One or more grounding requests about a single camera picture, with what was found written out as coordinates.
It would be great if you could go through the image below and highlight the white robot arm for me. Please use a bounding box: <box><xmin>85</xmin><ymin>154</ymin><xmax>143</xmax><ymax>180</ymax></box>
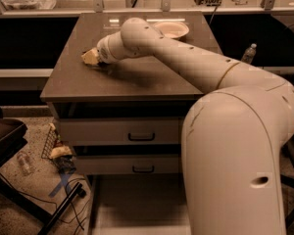
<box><xmin>81</xmin><ymin>18</ymin><xmax>294</xmax><ymax>235</ymax></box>

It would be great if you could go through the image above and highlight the grey drawer cabinet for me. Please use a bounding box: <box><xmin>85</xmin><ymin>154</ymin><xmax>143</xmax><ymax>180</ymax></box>
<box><xmin>39</xmin><ymin>11</ymin><xmax>224</xmax><ymax>235</ymax></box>

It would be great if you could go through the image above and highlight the top grey drawer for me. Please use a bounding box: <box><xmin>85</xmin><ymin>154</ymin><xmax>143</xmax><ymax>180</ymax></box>
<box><xmin>55</xmin><ymin>117</ymin><xmax>181</xmax><ymax>146</ymax></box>

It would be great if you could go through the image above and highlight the grey drawer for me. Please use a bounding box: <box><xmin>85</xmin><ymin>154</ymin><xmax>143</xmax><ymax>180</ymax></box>
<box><xmin>73</xmin><ymin>155</ymin><xmax>181</xmax><ymax>175</ymax></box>
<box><xmin>55</xmin><ymin>117</ymin><xmax>181</xmax><ymax>146</ymax></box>

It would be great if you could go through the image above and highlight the middle grey drawer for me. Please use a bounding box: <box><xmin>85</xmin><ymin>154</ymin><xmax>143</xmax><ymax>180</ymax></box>
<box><xmin>73</xmin><ymin>155</ymin><xmax>181</xmax><ymax>175</ymax></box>

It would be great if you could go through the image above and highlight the open bottom drawer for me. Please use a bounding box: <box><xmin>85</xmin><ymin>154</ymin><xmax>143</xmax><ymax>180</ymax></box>
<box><xmin>84</xmin><ymin>173</ymin><xmax>191</xmax><ymax>235</ymax></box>

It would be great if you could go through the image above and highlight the black chair left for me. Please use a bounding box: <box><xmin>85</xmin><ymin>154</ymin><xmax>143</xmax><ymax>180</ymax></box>
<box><xmin>0</xmin><ymin>108</ymin><xmax>85</xmax><ymax>235</ymax></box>

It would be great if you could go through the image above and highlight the plastic bottle on floor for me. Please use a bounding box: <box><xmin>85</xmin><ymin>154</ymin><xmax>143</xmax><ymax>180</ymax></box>
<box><xmin>17</xmin><ymin>151</ymin><xmax>34</xmax><ymax>176</ymax></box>

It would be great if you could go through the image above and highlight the clear plastic water bottle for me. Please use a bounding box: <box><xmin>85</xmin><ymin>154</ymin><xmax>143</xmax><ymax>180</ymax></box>
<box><xmin>241</xmin><ymin>43</ymin><xmax>257</xmax><ymax>64</ymax></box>

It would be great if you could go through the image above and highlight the wire basket with snacks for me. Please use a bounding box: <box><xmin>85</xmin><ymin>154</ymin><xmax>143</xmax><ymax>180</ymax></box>
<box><xmin>41</xmin><ymin>123</ymin><xmax>75</xmax><ymax>172</ymax></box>

